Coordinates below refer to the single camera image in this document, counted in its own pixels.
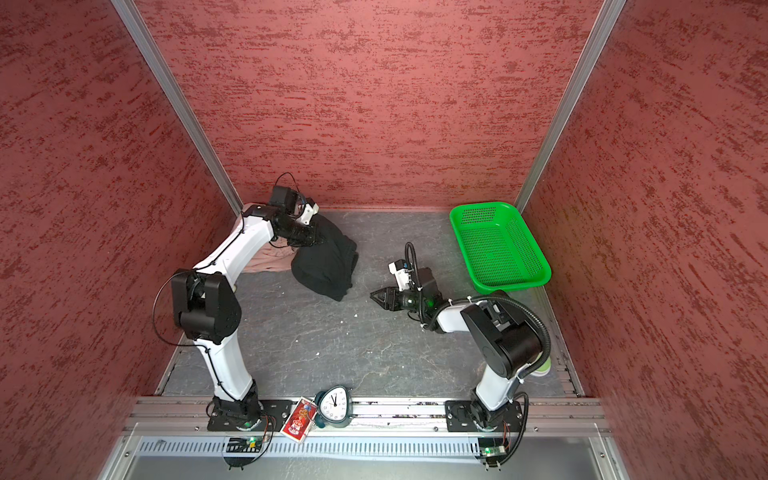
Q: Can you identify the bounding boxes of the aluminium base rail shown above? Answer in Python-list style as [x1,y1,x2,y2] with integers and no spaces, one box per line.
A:
[122,396,613,437]

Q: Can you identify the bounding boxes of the pink drawstring shorts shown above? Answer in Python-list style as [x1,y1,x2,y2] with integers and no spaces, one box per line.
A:
[218,204,296,280]

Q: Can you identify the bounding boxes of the left aluminium corner post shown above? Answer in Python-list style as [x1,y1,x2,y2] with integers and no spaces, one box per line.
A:
[111,0,244,215]

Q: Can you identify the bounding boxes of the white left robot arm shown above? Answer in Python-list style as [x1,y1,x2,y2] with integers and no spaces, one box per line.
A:
[169,201,319,430]

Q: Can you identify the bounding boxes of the red snack packet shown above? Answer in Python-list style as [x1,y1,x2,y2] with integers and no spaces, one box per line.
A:
[280,397,318,443]

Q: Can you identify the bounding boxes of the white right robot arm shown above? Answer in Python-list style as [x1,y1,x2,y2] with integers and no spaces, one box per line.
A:
[370,261,551,431]

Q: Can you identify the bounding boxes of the aluminium corner post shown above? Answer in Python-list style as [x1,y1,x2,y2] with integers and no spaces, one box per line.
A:
[515,0,626,212]
[111,0,244,215]

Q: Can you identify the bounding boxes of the black shorts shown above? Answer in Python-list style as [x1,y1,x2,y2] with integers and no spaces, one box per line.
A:
[291,215,359,302]

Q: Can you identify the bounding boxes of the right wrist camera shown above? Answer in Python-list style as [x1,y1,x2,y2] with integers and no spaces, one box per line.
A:
[388,259,418,292]

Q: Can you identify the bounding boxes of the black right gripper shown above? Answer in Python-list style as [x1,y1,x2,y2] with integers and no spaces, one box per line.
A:
[371,285,428,312]

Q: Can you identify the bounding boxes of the black corrugated cable hose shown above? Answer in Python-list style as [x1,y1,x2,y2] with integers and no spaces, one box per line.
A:
[404,241,552,466]

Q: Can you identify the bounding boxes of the green plastic basket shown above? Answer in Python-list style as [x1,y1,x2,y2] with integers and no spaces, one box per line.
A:
[449,202,552,294]

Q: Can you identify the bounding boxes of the right aluminium corner post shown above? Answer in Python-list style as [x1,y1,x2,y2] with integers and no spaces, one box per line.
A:
[515,0,626,212]

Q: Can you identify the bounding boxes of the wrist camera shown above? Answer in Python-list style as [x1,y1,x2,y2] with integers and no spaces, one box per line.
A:
[268,185,319,226]
[388,259,418,292]

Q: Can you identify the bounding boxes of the teal analog clock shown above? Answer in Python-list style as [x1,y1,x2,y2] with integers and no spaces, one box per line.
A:
[314,385,353,428]

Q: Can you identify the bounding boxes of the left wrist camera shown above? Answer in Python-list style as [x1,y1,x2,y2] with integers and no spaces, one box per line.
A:
[268,185,319,226]

